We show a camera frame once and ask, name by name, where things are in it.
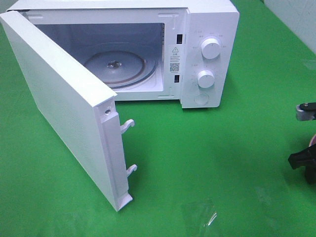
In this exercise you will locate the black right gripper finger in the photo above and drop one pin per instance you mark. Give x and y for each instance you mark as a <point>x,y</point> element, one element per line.
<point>306,158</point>

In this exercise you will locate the pink plate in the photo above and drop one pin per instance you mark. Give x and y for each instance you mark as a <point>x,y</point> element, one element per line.
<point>313,140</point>

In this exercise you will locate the round microwave door button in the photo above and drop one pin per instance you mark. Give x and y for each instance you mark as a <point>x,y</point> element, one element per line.
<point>201,99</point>

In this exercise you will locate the white microwave door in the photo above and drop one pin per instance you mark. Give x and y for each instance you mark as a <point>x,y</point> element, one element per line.
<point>79,107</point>

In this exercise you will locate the lower white microwave knob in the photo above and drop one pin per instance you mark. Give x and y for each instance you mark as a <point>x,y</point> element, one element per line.
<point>205,79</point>

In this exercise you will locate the white microwave knob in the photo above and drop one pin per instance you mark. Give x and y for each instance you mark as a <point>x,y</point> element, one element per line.
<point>205,79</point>
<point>211,48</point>

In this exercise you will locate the upper white microwave knob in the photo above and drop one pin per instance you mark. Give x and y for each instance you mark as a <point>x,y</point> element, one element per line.
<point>211,48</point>

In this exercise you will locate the white microwave oven body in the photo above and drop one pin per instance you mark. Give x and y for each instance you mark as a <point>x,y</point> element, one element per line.
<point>170,31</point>

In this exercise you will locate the glass microwave turntable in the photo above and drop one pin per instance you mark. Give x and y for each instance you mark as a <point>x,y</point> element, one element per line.
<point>119,69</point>

